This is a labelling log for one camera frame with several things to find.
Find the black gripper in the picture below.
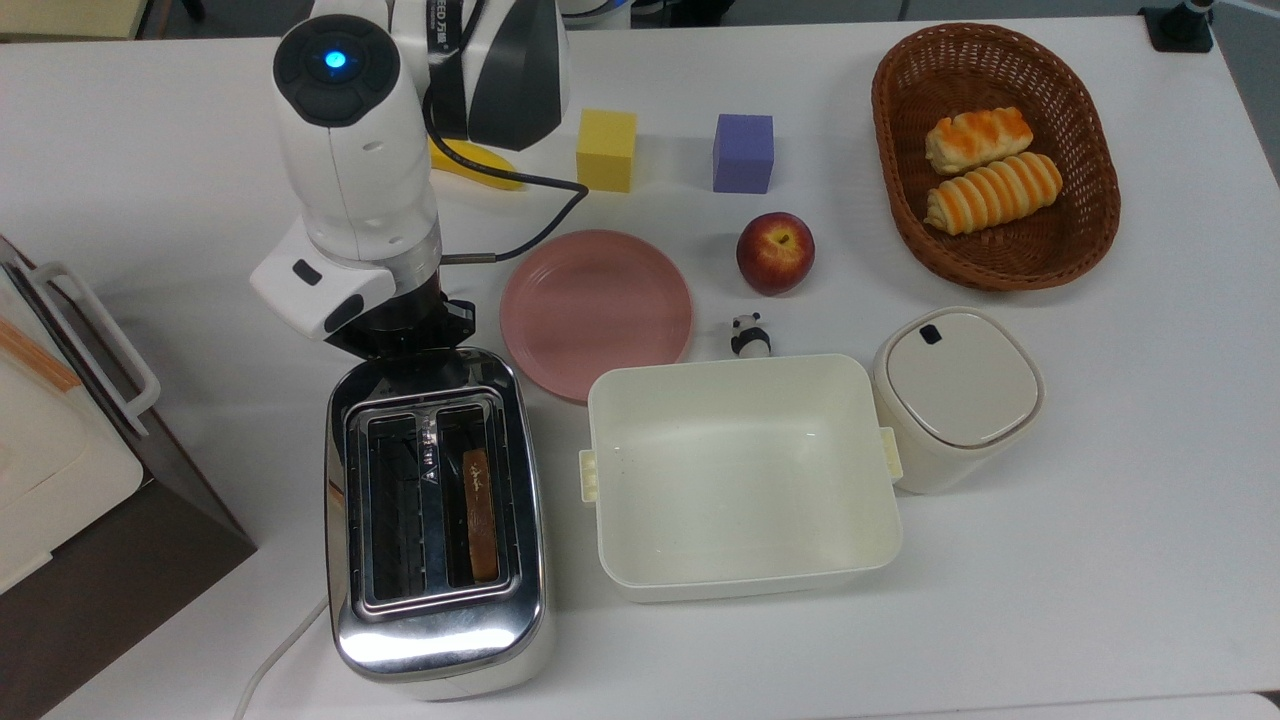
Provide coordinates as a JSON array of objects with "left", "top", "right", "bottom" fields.
[{"left": 325, "top": 283, "right": 478, "bottom": 361}]

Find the cream and chrome toaster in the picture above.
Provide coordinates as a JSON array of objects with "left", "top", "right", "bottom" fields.
[{"left": 323, "top": 345, "right": 556, "bottom": 701}]

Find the yellow banana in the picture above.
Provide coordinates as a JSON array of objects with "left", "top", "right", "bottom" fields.
[{"left": 428, "top": 135, "right": 527, "bottom": 193}]

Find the pink plate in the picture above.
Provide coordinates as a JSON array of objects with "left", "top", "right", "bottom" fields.
[{"left": 499, "top": 229, "right": 694, "bottom": 405}]

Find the toasted bread slice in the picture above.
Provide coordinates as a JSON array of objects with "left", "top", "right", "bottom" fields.
[{"left": 462, "top": 448, "right": 499, "bottom": 583}]

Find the yellow foam cube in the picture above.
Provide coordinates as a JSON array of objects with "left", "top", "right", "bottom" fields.
[{"left": 576, "top": 108, "right": 639, "bottom": 194}]

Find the panda figurine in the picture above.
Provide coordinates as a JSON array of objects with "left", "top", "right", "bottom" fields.
[{"left": 729, "top": 312, "right": 773, "bottom": 359}]

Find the cream rectangular plastic tub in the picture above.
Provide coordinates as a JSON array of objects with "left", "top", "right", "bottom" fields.
[{"left": 578, "top": 353, "right": 906, "bottom": 604}]

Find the red apple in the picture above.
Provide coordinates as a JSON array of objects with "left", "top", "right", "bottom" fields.
[{"left": 736, "top": 211, "right": 816, "bottom": 297}]

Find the purple foam cube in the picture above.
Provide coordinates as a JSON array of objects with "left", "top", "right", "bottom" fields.
[{"left": 712, "top": 113, "right": 776, "bottom": 195}]

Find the beige cabinet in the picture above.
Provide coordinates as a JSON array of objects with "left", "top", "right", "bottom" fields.
[{"left": 0, "top": 0, "right": 151, "bottom": 43}]

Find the small cream lidded bin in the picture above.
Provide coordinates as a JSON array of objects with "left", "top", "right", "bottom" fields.
[{"left": 872, "top": 307, "right": 1047, "bottom": 495}]

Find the orange glazed bread roll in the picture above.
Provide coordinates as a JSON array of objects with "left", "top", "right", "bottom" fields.
[{"left": 924, "top": 106, "right": 1035, "bottom": 176}]

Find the long striped bread roll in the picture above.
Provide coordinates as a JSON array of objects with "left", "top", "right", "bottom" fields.
[{"left": 923, "top": 152, "right": 1064, "bottom": 237}]

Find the brown wicker basket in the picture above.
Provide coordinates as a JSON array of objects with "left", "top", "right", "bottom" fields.
[{"left": 871, "top": 23, "right": 1122, "bottom": 293}]

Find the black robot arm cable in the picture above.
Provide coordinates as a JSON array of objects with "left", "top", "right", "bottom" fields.
[{"left": 422, "top": 95, "right": 590, "bottom": 267}]

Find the white toaster power cord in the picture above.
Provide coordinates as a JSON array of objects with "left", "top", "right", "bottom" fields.
[{"left": 232, "top": 595, "right": 331, "bottom": 720}]

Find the black camera stand base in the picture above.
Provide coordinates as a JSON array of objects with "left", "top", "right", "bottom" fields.
[{"left": 1139, "top": 0, "right": 1217, "bottom": 54}]

